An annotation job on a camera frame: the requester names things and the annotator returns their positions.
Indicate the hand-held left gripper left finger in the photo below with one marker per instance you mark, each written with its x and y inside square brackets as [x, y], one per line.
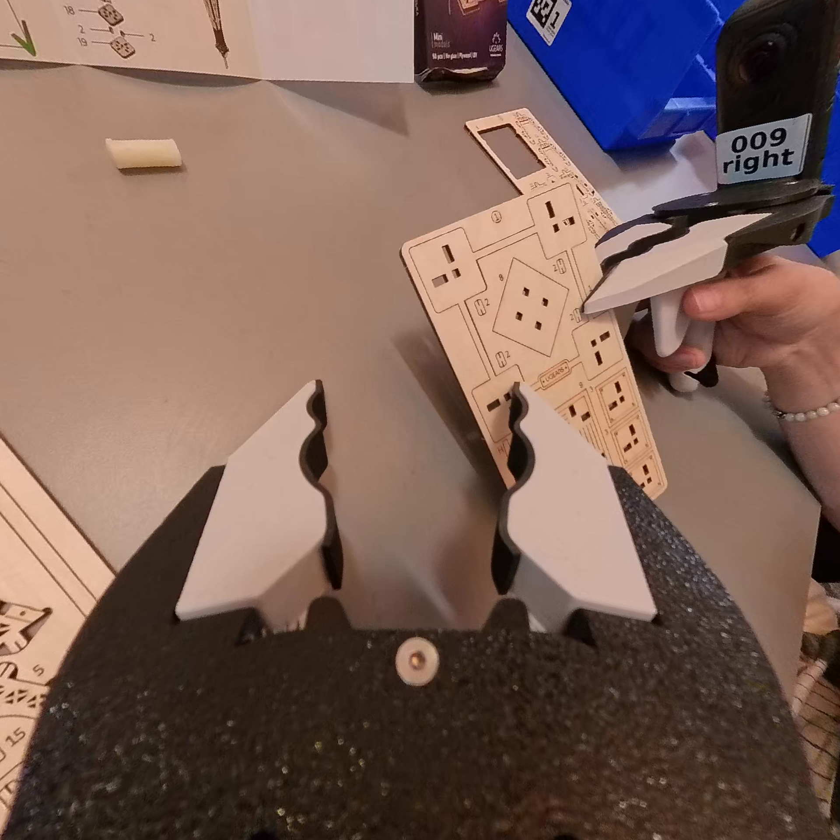
[262, 525]

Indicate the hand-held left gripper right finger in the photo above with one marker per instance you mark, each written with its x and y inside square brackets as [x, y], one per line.
[571, 525]

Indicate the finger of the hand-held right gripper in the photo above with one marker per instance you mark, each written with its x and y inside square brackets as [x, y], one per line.
[663, 272]
[633, 239]

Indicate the wooden puzzle sheet with squares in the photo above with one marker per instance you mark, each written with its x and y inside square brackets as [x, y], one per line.
[525, 308]

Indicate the person's right forearm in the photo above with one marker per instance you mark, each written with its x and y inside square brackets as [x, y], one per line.
[817, 459]

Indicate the grey desk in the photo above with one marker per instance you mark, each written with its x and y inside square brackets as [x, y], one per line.
[197, 295]

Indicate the person's right hand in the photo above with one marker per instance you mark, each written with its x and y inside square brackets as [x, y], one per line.
[781, 321]

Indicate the wooden puzzle sheet with hole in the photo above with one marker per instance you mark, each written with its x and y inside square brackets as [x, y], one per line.
[558, 164]

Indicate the blue plastic bin with tag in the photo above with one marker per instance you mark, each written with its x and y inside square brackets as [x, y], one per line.
[623, 65]

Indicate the wooden puzzle sheet with arches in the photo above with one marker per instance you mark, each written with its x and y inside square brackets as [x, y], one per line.
[39, 558]

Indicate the purple puzzle box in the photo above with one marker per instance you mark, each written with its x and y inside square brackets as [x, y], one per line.
[459, 39]

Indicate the person's plaid clothing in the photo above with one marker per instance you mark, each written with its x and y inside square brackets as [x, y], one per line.
[820, 709]

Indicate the white wax cylinder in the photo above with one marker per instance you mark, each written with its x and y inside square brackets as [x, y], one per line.
[143, 154]

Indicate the paper instruction sheet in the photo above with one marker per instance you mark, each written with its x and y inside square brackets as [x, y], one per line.
[295, 33]

